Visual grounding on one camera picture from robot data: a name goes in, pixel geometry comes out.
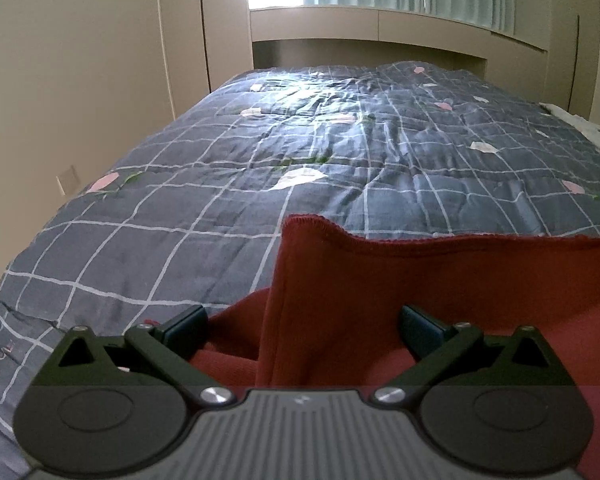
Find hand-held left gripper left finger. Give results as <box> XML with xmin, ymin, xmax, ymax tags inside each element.
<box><xmin>39</xmin><ymin>304</ymin><xmax>234</xmax><ymax>408</ymax></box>

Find grey checked floral quilt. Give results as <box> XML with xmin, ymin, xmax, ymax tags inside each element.
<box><xmin>0</xmin><ymin>61</ymin><xmax>600</xmax><ymax>466</ymax></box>

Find white crumpled cloth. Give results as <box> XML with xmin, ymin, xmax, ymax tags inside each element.
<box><xmin>539</xmin><ymin>102</ymin><xmax>600</xmax><ymax>162</ymax></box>

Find white wall socket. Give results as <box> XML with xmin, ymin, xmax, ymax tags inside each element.
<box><xmin>56</xmin><ymin>164</ymin><xmax>84</xmax><ymax>195</ymax></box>

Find red long-sleeved shirt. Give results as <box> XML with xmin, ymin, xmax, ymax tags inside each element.
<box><xmin>187</xmin><ymin>214</ymin><xmax>600</xmax><ymax>480</ymax></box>

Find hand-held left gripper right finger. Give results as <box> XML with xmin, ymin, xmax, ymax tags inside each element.
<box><xmin>372</xmin><ymin>304</ymin><xmax>572</xmax><ymax>407</ymax></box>

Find beige window ledge cabinet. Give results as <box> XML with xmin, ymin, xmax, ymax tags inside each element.
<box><xmin>248</xmin><ymin>5</ymin><xmax>552</xmax><ymax>107</ymax></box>

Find tall beige wardrobe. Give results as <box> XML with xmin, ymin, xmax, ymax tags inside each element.
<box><xmin>151</xmin><ymin>0</ymin><xmax>254</xmax><ymax>122</ymax></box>
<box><xmin>545</xmin><ymin>0</ymin><xmax>600</xmax><ymax>128</ymax></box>

